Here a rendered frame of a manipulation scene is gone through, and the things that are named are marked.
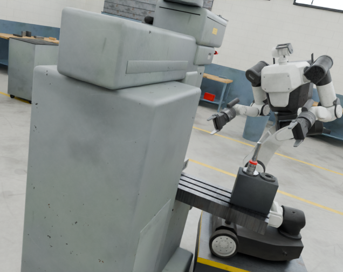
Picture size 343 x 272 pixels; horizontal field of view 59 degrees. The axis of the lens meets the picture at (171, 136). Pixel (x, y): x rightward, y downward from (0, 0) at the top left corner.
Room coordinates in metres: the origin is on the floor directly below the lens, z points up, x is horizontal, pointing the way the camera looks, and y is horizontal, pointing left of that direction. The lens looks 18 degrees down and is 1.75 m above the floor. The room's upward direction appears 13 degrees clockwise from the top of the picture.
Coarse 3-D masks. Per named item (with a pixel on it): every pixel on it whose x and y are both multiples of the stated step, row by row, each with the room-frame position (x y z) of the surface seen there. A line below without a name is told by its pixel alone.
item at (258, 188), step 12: (240, 168) 1.62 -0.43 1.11; (240, 180) 1.53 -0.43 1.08; (252, 180) 1.52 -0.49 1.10; (264, 180) 1.52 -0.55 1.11; (276, 180) 1.56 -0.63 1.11; (240, 192) 1.53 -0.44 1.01; (252, 192) 1.52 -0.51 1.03; (264, 192) 1.51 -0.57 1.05; (276, 192) 1.50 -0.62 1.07; (240, 204) 1.53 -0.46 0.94; (252, 204) 1.51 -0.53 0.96; (264, 204) 1.50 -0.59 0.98
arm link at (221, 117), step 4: (220, 112) 1.98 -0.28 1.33; (224, 112) 1.95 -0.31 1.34; (228, 112) 1.95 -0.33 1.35; (216, 116) 1.90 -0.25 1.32; (220, 116) 1.91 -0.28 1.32; (224, 116) 1.93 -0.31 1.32; (228, 116) 1.93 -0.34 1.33; (232, 116) 1.96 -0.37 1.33; (216, 120) 1.91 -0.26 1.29; (220, 120) 1.91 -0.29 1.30; (224, 120) 1.94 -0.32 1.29; (228, 120) 1.95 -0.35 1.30; (216, 124) 1.93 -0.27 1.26; (220, 124) 1.91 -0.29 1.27; (224, 124) 1.94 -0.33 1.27; (216, 128) 1.94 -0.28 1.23; (220, 128) 1.91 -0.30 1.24
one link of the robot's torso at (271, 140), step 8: (272, 128) 2.07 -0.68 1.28; (264, 136) 2.05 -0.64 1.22; (272, 136) 1.92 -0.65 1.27; (280, 136) 1.91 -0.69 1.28; (288, 136) 1.91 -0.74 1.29; (256, 144) 2.05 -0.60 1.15; (264, 144) 1.94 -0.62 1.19; (272, 144) 1.93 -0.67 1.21; (280, 144) 1.92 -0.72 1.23; (264, 152) 1.95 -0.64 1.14; (272, 152) 1.95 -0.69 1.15; (248, 160) 1.97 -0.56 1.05; (264, 160) 1.95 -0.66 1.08; (264, 168) 1.93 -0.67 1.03
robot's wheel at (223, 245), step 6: (216, 234) 1.73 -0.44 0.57; (222, 234) 1.73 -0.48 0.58; (228, 234) 1.72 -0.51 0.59; (234, 234) 1.75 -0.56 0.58; (210, 240) 1.73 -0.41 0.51; (216, 240) 1.75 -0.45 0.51; (222, 240) 1.74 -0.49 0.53; (228, 240) 1.74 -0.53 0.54; (234, 240) 1.72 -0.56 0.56; (210, 246) 1.73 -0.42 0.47; (216, 246) 1.74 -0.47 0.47; (222, 246) 1.74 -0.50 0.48; (228, 246) 1.74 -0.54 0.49; (234, 246) 1.72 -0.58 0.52; (216, 252) 1.73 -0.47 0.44; (222, 252) 1.74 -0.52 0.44; (228, 252) 1.74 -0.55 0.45; (234, 252) 1.72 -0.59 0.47
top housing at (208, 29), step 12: (156, 12) 1.54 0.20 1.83; (168, 12) 1.52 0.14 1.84; (180, 12) 1.50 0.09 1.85; (192, 12) 1.48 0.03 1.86; (204, 12) 1.47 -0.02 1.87; (156, 24) 1.53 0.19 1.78; (168, 24) 1.51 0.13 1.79; (180, 24) 1.49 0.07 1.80; (192, 24) 1.48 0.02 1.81; (204, 24) 1.48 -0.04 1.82; (216, 24) 1.67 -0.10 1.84; (204, 36) 1.52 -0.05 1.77; (216, 36) 1.73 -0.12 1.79
